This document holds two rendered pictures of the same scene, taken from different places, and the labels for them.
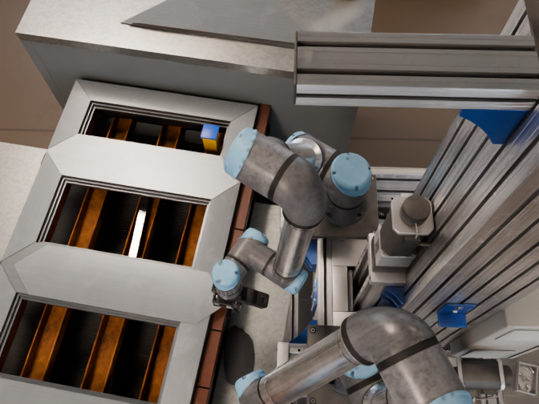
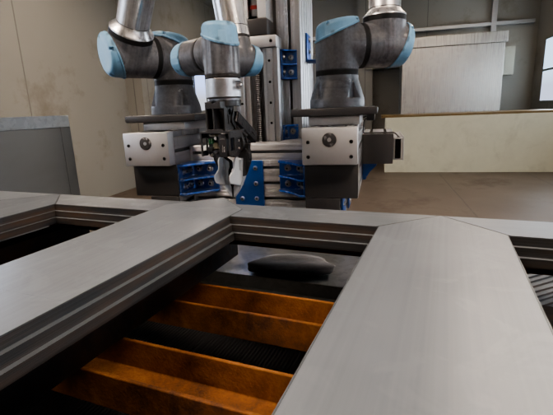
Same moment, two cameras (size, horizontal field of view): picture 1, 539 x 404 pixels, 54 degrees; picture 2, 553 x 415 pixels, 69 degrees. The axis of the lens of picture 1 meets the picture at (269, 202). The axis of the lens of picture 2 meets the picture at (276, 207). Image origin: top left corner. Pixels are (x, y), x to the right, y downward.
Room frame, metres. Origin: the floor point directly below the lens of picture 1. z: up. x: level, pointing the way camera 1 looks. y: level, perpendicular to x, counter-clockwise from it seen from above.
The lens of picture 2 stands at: (0.15, 0.98, 1.04)
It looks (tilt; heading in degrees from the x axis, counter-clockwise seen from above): 14 degrees down; 282
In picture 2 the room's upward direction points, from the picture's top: 2 degrees counter-clockwise
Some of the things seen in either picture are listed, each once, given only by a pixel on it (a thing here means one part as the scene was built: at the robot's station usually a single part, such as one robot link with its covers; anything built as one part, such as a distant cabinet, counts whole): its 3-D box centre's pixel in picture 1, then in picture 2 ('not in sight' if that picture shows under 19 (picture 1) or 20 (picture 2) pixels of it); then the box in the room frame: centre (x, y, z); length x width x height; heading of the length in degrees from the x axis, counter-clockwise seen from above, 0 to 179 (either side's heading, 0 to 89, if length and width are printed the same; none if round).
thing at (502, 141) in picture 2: not in sight; (463, 140); (-1.51, -6.02, 0.44); 2.58 x 0.85 x 0.88; 177
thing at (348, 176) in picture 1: (347, 179); (169, 57); (0.71, -0.23, 1.20); 0.13 x 0.12 x 0.14; 55
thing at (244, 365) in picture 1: (237, 354); (291, 263); (0.30, 0.12, 0.69); 0.20 x 0.10 x 0.03; 0
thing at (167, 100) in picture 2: (344, 197); (175, 97); (0.70, -0.23, 1.09); 0.15 x 0.15 x 0.10
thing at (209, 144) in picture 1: (212, 146); not in sight; (1.08, 0.22, 0.78); 0.05 x 0.05 x 0.19; 79
